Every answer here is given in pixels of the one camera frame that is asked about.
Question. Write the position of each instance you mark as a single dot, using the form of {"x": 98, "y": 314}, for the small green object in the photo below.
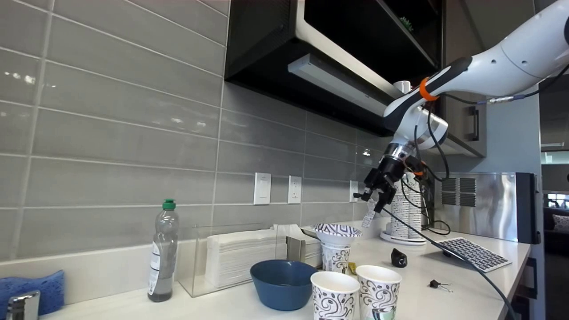
{"x": 406, "y": 21}

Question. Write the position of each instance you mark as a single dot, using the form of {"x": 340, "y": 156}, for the yellow sugar packet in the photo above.
{"x": 351, "y": 266}

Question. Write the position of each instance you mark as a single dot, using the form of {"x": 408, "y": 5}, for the under-cabinet light bar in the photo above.
{"x": 331, "y": 80}

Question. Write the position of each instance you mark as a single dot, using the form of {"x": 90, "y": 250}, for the black upper cabinet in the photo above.
{"x": 267, "y": 35}

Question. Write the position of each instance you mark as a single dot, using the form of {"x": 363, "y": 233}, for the grey keyboard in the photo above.
{"x": 474, "y": 252}

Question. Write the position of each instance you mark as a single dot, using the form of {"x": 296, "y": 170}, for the stainless steel appliance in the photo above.
{"x": 504, "y": 204}

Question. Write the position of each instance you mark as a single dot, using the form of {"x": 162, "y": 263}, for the dark base cabinet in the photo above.
{"x": 531, "y": 277}

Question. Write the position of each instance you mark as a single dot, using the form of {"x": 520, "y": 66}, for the white mug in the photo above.
{"x": 403, "y": 85}

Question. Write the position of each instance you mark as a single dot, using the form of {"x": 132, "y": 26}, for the small black coffee pod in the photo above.
{"x": 399, "y": 258}

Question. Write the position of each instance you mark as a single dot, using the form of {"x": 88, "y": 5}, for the blue sponge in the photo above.
{"x": 29, "y": 290}

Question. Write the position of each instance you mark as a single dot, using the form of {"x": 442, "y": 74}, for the black orange wrist camera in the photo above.
{"x": 415, "y": 169}

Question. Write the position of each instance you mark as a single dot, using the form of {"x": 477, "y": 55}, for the clear acrylic napkin holder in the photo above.
{"x": 189, "y": 266}

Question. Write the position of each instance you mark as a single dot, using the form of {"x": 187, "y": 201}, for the white round tray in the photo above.
{"x": 403, "y": 240}

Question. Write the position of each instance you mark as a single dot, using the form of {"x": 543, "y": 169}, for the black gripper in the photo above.
{"x": 385, "y": 179}

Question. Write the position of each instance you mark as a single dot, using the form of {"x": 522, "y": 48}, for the clear soap bottle green cap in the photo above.
{"x": 162, "y": 254}

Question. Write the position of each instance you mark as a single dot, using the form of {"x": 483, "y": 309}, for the white wall outlet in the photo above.
{"x": 262, "y": 188}
{"x": 353, "y": 188}
{"x": 294, "y": 188}

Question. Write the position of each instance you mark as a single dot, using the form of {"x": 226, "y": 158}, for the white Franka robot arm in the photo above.
{"x": 509, "y": 58}

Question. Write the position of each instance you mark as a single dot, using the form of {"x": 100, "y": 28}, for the tall paper cup stack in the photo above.
{"x": 406, "y": 210}

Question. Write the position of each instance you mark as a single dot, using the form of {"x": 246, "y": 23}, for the dark blue plastic bowl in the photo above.
{"x": 282, "y": 286}

